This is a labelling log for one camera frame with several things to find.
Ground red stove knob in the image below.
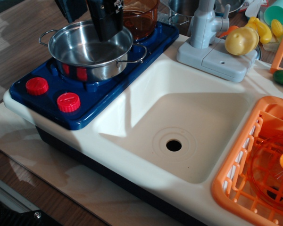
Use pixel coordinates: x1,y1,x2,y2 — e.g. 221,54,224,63
25,77,49,96
57,92,81,113

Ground right red stove knob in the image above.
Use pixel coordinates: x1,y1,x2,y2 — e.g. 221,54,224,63
57,92,81,113

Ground grey toy faucet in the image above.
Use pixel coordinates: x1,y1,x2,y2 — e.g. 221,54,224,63
177,0,257,82

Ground cream toy sink unit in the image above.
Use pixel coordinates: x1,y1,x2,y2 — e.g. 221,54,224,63
3,36,283,226

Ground steel pan with loop handles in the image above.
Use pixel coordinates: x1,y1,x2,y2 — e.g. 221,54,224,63
39,20,148,82

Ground left red stove knob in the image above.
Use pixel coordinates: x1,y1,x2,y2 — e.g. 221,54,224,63
25,77,49,96

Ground orange dish rack basket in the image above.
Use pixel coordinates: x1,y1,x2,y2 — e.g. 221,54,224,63
211,97,283,226

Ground steel bowl at top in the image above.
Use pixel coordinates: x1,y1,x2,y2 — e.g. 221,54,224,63
215,0,245,14

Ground teal plastic cup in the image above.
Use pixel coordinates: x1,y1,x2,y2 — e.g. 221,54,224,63
264,0,283,25

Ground blue toy stove top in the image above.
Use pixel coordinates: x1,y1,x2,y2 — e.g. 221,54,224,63
9,22,179,130

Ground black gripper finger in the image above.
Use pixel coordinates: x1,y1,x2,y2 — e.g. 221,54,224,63
55,0,88,23
86,0,124,41

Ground yellow toy pear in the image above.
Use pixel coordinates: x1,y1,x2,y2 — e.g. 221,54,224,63
225,27,259,56

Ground transparent amber plastic pot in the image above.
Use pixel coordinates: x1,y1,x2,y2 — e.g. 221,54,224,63
123,0,160,41

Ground steel pot behind faucet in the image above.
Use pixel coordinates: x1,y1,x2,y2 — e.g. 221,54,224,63
167,0,199,25

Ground black metal bracket bottom left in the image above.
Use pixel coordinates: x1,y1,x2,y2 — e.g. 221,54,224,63
0,201,61,226

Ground transparent orange lid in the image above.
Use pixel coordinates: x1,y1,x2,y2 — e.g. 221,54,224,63
248,135,283,211

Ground yellow toy corn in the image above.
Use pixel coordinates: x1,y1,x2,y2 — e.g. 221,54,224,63
271,19,283,37

